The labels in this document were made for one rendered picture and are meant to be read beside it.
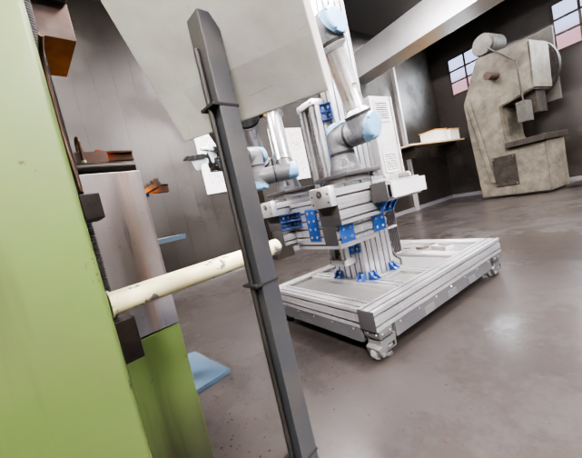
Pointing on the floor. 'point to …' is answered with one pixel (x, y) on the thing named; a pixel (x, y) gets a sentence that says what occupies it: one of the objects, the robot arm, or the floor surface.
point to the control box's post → (253, 229)
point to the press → (516, 115)
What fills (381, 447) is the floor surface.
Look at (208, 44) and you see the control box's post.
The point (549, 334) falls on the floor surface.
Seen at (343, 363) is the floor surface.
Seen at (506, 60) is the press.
